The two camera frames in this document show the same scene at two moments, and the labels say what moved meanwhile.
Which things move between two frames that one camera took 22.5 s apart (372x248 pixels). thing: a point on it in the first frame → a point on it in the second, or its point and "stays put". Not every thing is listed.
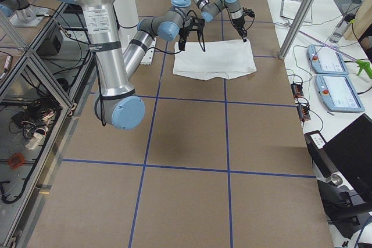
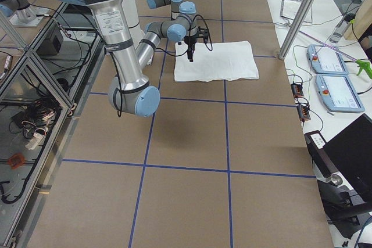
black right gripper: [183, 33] → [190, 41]
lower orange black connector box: [303, 112] stays put
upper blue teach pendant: [326, 60] stays put
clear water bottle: [341, 28] stays put
